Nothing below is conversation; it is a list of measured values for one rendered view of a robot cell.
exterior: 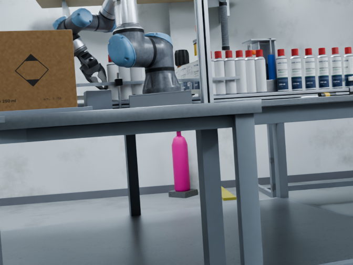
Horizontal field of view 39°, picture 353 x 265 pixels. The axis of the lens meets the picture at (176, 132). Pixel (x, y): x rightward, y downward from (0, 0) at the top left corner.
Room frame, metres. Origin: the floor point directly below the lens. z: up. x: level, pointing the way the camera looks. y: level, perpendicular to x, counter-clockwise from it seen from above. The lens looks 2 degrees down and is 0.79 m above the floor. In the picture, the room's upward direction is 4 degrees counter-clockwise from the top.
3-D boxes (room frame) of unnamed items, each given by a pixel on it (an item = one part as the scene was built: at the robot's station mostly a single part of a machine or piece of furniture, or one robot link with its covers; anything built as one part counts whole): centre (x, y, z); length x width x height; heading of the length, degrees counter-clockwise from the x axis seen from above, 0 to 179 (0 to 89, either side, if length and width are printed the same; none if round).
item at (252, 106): (1.94, 0.22, 0.81); 0.90 x 0.90 x 0.04; 5
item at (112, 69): (2.20, 0.26, 0.98); 0.05 x 0.05 x 0.20
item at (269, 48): (2.50, -0.44, 1.01); 0.14 x 0.13 x 0.26; 106
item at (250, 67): (2.39, -0.37, 0.98); 0.05 x 0.05 x 0.20
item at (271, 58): (2.47, -0.49, 0.98); 0.03 x 0.03 x 0.17
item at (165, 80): (1.95, 0.05, 0.93); 0.15 x 0.15 x 0.10
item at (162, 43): (1.95, 0.06, 1.05); 0.13 x 0.12 x 0.14; 134
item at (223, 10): (2.25, -0.24, 1.18); 0.04 x 0.04 x 0.21
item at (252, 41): (2.51, -0.44, 1.14); 0.14 x 0.11 x 0.01; 106
